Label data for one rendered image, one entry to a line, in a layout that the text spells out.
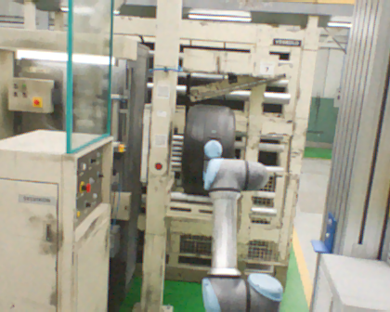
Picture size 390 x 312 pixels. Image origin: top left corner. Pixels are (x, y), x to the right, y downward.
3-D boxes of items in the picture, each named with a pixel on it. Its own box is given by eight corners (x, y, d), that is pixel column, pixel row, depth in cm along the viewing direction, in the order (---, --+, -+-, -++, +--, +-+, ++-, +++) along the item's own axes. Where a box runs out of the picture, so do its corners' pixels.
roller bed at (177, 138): (157, 175, 277) (159, 134, 271) (160, 171, 291) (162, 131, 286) (184, 177, 276) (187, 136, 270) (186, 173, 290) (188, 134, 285)
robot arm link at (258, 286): (284, 326, 128) (289, 289, 125) (243, 325, 126) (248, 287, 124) (274, 305, 139) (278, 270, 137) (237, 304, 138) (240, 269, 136)
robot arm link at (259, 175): (279, 162, 139) (248, 160, 187) (250, 160, 138) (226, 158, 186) (278, 194, 139) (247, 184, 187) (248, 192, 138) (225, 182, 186)
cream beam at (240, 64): (182, 71, 249) (183, 47, 246) (185, 72, 273) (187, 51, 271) (277, 79, 246) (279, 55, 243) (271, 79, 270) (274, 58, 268)
